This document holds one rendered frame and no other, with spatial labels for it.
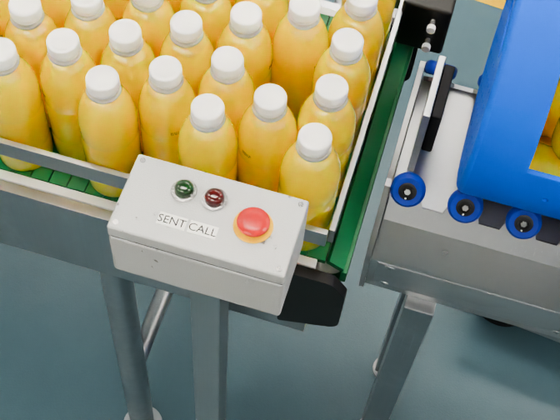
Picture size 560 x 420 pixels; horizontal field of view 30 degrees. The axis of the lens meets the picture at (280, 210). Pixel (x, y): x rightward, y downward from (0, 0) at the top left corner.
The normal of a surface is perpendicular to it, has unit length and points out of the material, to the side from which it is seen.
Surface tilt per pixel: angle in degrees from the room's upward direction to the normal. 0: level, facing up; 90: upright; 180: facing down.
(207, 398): 90
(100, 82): 0
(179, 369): 0
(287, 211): 0
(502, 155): 73
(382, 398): 90
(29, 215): 90
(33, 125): 90
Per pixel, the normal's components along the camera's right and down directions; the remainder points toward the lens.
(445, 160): 0.05, -0.51
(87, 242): -0.28, 0.82
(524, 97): -0.16, 0.20
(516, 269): -0.25, 0.60
